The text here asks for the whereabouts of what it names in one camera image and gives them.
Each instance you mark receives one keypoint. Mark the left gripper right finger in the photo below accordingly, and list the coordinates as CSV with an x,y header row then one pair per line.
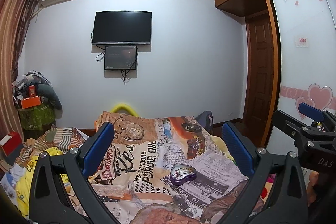
x,y
287,200

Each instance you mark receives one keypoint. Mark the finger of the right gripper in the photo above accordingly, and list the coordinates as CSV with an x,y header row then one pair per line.
x,y
311,112

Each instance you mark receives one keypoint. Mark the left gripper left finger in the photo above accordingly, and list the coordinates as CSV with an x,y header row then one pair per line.
x,y
49,201

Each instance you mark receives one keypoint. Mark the purple heart-shaped jewelry box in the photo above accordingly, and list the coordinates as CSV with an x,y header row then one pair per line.
x,y
181,173

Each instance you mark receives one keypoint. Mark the red box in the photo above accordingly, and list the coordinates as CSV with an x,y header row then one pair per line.
x,y
11,142

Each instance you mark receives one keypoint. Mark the green patterned cloth pile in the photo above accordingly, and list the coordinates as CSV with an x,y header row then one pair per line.
x,y
36,117

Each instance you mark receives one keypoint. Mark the orange box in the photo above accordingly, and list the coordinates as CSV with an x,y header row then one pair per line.
x,y
30,102

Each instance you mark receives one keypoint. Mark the newspaper print bed blanket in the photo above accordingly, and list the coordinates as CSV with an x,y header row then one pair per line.
x,y
133,178

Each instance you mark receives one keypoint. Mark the yellow round chair back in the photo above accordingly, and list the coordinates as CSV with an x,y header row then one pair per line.
x,y
124,108

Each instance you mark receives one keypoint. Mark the dark blue bag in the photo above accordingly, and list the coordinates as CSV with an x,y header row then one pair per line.
x,y
205,119

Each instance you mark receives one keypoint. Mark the white sliding door with hearts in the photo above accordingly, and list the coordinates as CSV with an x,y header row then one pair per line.
x,y
306,30

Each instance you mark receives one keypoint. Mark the striped brown curtain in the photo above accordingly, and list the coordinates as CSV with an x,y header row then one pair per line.
x,y
15,19

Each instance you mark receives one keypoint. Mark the small black wall monitor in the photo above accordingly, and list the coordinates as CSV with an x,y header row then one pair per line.
x,y
120,58

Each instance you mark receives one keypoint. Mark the black wall television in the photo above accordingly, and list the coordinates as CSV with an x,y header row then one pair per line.
x,y
122,27

